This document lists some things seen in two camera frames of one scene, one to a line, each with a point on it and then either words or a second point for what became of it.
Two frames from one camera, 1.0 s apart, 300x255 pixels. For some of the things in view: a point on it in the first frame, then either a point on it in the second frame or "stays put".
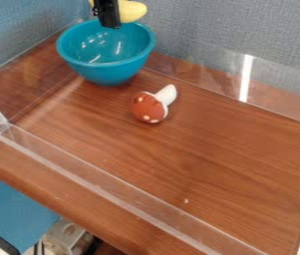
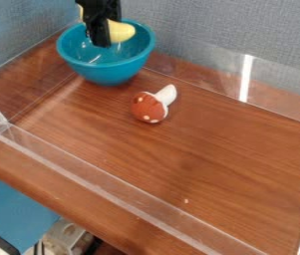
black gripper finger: (108, 10) to (97, 12)
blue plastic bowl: (107, 56) stays put
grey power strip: (68, 239) stays put
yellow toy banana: (132, 10) to (121, 31)
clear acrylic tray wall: (200, 148) stays put
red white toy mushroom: (151, 106) stays put
